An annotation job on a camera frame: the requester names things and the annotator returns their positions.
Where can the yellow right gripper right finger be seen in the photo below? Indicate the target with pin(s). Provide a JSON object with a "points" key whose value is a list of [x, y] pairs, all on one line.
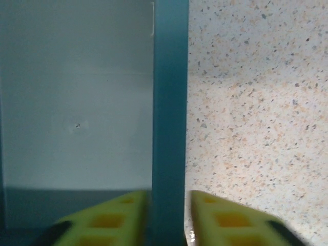
{"points": [[258, 232]]}

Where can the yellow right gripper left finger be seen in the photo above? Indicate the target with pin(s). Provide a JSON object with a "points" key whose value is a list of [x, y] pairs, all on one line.
{"points": [[77, 229]]}

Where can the gray plastic bin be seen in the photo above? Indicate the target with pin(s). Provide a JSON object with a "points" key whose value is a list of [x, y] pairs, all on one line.
{"points": [[169, 102]]}

